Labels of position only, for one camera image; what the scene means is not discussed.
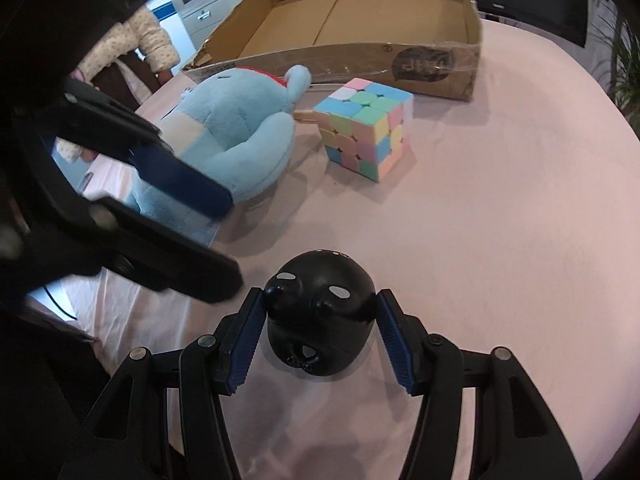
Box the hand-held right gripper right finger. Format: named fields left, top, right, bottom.
left=376, top=288, right=583, bottom=480

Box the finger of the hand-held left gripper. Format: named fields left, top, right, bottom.
left=87, top=198, right=245, bottom=306
left=57, top=79, right=234, bottom=220

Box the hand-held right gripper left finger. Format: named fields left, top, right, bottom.
left=60, top=287, right=266, bottom=480

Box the round black toy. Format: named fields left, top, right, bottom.
left=263, top=249, right=377, bottom=377

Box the blue plush toy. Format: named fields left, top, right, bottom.
left=125, top=64, right=313, bottom=211

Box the pastel puzzle cube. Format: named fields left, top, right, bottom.
left=312, top=77, right=415, bottom=183

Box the cardboard box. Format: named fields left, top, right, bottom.
left=181, top=0, right=485, bottom=102

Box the light blue phone stand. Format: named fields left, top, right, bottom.
left=150, top=205, right=222, bottom=247

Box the pink tablecloth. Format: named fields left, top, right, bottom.
left=25, top=10, right=640, bottom=480

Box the green potted plant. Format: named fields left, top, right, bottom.
left=597, top=0, right=640, bottom=126

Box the black cable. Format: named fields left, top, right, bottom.
left=42, top=282, right=79, bottom=321

